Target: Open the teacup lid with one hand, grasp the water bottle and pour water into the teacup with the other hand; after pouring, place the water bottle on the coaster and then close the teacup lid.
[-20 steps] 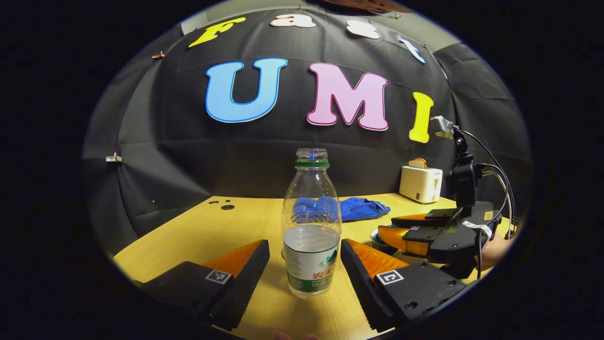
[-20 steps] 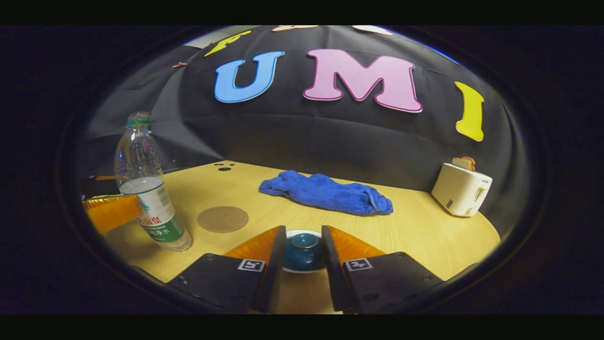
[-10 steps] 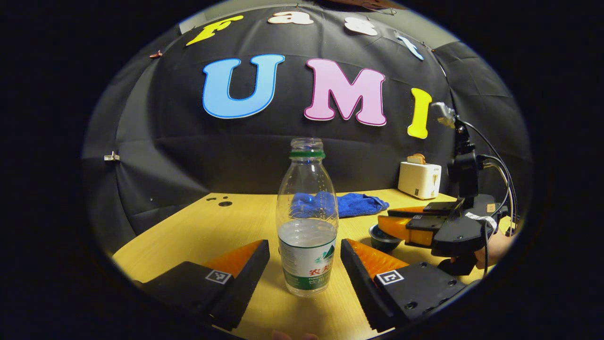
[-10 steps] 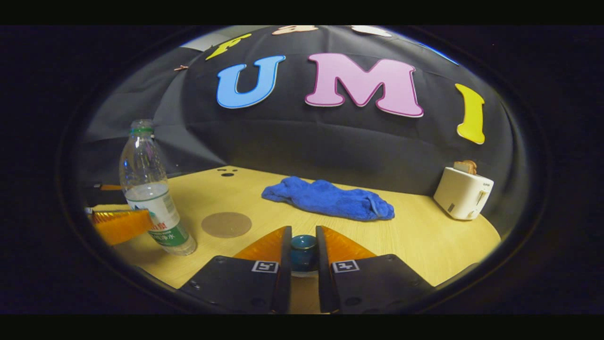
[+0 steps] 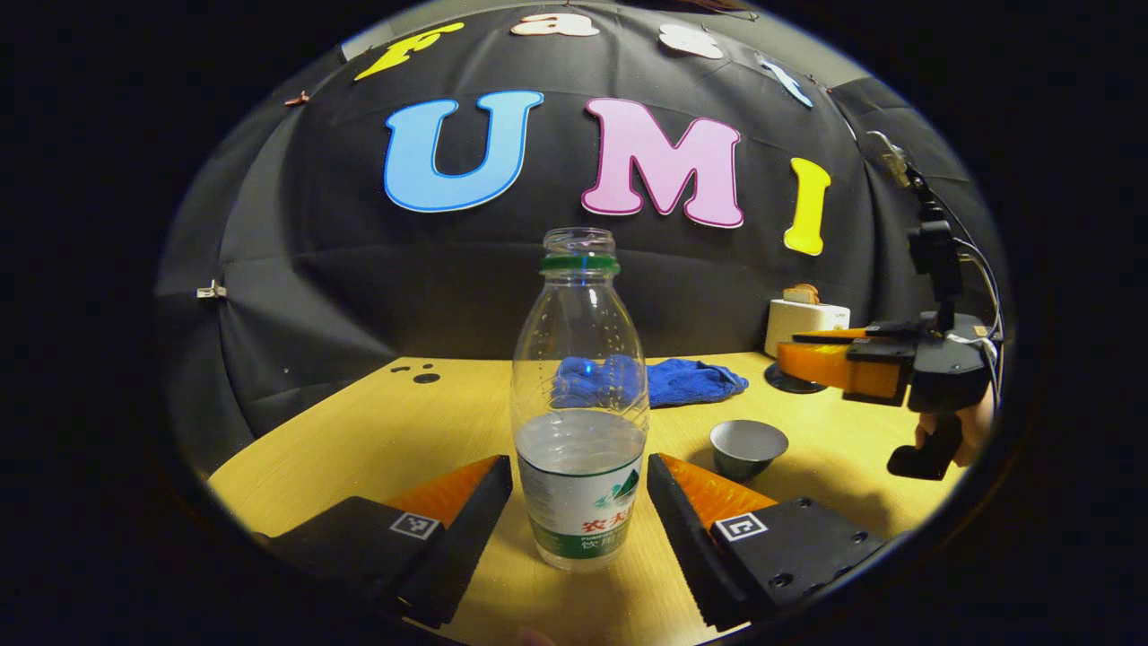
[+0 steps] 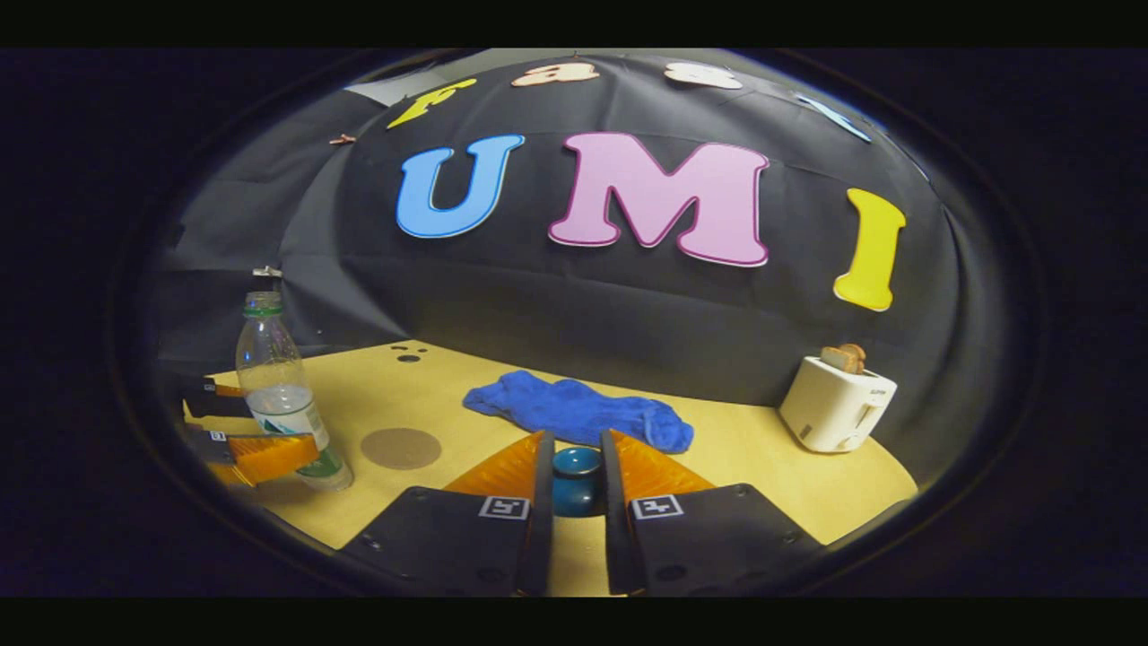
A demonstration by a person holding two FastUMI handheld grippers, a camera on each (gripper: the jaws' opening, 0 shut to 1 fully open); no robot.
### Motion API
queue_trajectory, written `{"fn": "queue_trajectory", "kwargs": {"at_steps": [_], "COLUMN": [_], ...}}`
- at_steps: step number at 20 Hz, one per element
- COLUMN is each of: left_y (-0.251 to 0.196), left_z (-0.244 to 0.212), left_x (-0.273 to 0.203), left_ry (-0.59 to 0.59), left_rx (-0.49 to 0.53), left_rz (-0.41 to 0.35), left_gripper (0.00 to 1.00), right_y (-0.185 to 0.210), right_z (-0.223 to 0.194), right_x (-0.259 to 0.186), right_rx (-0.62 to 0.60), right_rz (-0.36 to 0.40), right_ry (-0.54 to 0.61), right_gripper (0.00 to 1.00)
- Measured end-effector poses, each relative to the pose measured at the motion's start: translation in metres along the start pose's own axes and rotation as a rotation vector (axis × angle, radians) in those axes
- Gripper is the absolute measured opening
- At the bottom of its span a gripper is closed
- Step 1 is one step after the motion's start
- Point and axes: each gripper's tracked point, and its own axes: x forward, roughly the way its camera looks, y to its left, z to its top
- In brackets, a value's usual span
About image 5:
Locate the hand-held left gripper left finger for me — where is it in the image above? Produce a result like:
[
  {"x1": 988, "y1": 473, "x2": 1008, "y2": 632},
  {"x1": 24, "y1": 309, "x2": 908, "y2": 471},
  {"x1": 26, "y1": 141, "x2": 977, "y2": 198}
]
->
[{"x1": 256, "y1": 454, "x2": 514, "y2": 629}]

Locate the blue towel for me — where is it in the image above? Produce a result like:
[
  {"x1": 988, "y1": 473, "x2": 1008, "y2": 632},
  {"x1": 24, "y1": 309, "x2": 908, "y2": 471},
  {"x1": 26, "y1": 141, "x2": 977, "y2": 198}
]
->
[{"x1": 552, "y1": 355, "x2": 750, "y2": 409}]

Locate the white toaster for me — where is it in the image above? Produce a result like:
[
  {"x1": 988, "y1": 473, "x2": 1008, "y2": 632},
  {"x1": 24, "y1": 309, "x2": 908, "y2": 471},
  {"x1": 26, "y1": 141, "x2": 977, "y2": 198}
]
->
[{"x1": 764, "y1": 299, "x2": 851, "y2": 360}]

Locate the clear plastic water bottle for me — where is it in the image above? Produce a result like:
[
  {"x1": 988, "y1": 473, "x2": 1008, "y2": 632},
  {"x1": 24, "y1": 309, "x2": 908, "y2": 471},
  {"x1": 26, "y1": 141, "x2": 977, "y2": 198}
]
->
[{"x1": 510, "y1": 227, "x2": 650, "y2": 572}]

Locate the grey teacup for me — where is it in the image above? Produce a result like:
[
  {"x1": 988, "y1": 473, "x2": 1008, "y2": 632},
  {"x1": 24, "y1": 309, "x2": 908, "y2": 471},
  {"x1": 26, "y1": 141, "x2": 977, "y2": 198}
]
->
[{"x1": 709, "y1": 419, "x2": 790, "y2": 481}]

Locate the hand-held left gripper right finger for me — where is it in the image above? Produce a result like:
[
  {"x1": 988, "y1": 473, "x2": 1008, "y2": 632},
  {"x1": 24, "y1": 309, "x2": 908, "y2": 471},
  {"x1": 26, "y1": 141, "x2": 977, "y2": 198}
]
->
[{"x1": 646, "y1": 453, "x2": 898, "y2": 632}]

